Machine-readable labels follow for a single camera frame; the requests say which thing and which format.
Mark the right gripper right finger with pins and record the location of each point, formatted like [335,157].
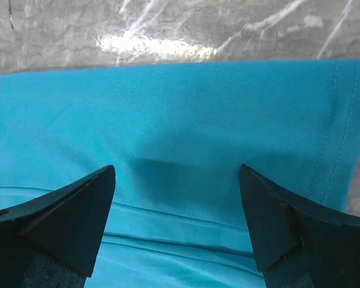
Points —
[297,242]

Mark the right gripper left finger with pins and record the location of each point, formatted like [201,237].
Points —
[53,240]

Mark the teal t shirt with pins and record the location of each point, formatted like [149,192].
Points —
[177,135]

